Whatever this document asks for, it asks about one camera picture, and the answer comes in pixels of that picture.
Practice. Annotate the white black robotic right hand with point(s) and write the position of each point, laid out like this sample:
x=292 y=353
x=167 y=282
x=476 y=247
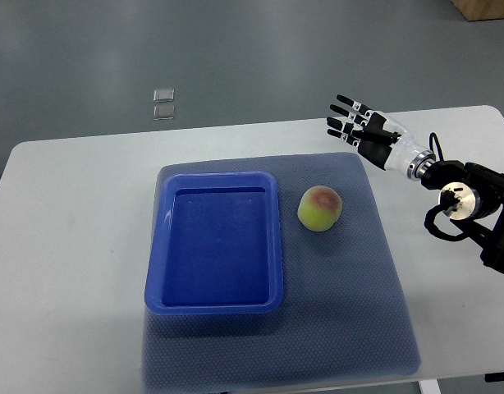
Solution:
x=379 y=138

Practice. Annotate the green red peach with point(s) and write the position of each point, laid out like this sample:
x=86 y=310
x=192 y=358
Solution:
x=320 y=208

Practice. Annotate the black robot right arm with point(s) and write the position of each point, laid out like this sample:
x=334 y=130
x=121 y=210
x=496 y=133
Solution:
x=470 y=206

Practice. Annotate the upper metal floor plate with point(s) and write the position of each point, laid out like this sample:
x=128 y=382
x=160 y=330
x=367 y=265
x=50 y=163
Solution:
x=163 y=95

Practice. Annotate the metal floor plate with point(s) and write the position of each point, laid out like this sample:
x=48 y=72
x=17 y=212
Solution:
x=163 y=95
x=163 y=112

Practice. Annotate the lower metal floor plate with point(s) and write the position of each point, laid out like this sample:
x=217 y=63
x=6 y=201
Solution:
x=163 y=112

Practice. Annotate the wooden box corner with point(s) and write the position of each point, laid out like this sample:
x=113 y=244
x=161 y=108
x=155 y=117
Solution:
x=480 y=10

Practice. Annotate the blue mesh table mat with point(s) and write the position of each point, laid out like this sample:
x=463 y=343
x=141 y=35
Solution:
x=343 y=314

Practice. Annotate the blue plastic tray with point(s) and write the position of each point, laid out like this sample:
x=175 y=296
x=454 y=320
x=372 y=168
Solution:
x=216 y=247

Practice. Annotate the white table leg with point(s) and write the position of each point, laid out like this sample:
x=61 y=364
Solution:
x=429 y=386

